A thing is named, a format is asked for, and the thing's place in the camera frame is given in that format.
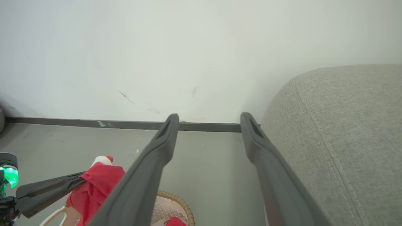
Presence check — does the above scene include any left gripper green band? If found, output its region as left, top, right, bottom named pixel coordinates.
left=0, top=152, right=87, bottom=226

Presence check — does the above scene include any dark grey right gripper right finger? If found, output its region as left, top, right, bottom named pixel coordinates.
left=240, top=112, right=332, bottom=226

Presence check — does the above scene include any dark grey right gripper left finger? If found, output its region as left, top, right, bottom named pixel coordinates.
left=89, top=114, right=179, bottom=226

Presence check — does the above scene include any red and white garment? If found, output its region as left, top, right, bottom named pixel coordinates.
left=66, top=155, right=188, bottom=226

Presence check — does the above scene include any cream perforated basket brown rim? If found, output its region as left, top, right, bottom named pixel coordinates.
left=39, top=190, right=195, bottom=226

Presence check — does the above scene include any grey fabric sofa seat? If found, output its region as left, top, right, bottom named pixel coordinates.
left=262, top=64, right=402, bottom=226

